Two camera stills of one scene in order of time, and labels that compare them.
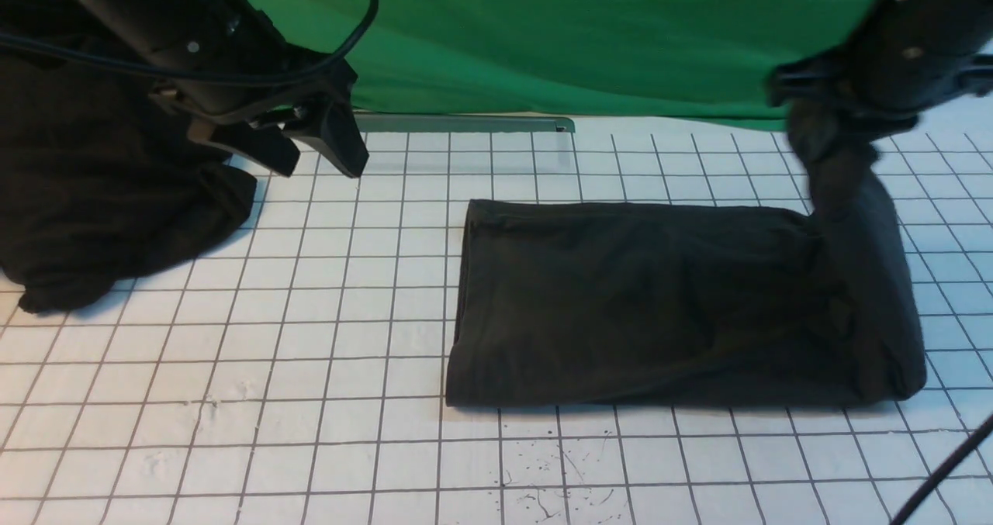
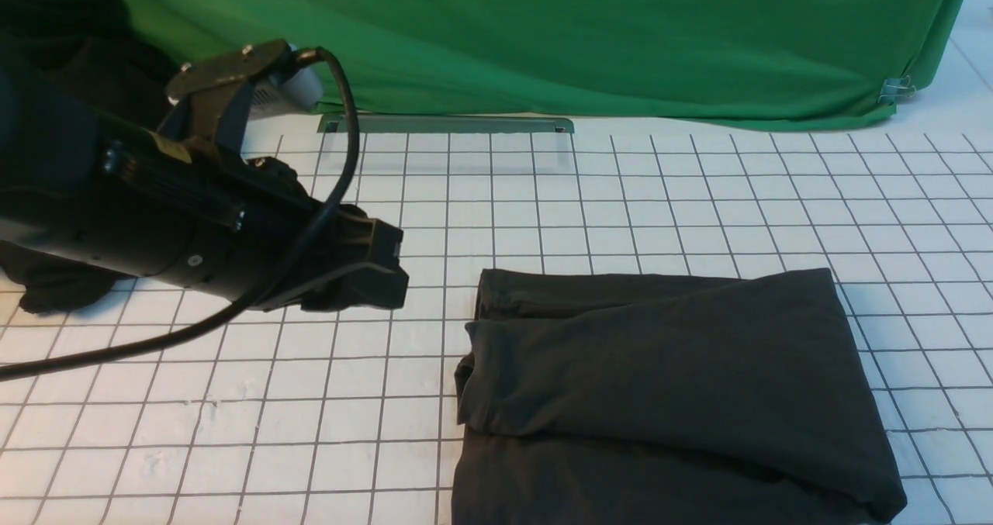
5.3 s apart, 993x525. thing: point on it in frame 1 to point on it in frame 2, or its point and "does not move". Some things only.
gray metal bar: x=390 y=123 does not move
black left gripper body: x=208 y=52 to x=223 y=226
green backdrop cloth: x=633 y=43 does not move
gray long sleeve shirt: x=612 y=305 to x=704 y=398
